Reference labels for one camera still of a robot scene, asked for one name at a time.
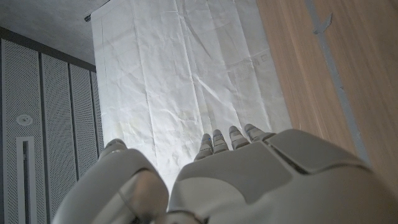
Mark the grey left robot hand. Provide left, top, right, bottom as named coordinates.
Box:
left=51, top=123, right=398, bottom=224

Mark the grey tape outline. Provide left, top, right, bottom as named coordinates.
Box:
left=306, top=0, right=373, bottom=166

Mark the white backdrop cloth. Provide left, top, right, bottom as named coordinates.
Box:
left=90, top=0, right=293, bottom=194

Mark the ceiling light slot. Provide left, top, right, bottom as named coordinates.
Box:
left=16, top=136, right=35, bottom=224

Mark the black backdrop crossbar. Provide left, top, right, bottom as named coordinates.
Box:
left=83, top=0, right=111, bottom=22

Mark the round ceiling sensor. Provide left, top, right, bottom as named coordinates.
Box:
left=16, top=114, right=34, bottom=126

